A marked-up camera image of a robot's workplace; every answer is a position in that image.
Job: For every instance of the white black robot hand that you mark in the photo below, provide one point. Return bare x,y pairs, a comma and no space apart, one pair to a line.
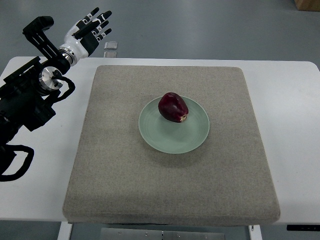
85,36

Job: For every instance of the dark red apple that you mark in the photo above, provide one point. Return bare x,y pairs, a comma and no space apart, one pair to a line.
173,108

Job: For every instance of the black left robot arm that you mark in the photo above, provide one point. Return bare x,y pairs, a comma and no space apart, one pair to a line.
25,99

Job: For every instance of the lower floor metal plate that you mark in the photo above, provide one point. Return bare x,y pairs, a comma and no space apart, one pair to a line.
110,54

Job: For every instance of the light green plate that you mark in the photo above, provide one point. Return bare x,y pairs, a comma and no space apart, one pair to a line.
172,137

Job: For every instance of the beige fabric cushion mat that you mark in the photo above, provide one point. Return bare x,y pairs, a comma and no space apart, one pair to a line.
117,178

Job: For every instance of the cardboard box corner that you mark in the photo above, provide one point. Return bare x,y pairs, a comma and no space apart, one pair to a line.
308,5

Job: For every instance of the black table control panel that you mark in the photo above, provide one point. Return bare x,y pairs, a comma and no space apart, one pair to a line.
303,228

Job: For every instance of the white table leg frame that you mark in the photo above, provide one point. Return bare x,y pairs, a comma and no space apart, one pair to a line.
65,231

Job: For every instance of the grey metal table base plate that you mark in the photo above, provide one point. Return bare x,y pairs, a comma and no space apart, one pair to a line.
144,234

